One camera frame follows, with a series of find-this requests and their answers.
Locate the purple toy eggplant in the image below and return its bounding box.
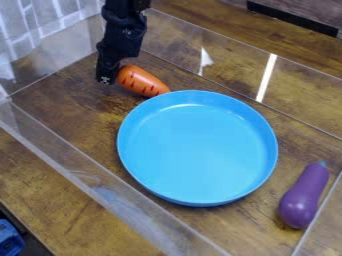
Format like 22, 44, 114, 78
278, 161, 330, 229

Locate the blue round plastic tray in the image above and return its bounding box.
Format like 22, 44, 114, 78
117, 90, 278, 207

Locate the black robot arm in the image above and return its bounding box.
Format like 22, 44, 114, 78
97, 0, 151, 85

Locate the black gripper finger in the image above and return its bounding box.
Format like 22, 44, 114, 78
97, 56, 121, 85

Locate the blue object at corner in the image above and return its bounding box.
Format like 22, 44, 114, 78
0, 219, 24, 256

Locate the orange toy carrot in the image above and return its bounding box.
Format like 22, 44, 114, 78
117, 65, 170, 97

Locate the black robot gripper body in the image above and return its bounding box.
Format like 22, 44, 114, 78
97, 6, 147, 65

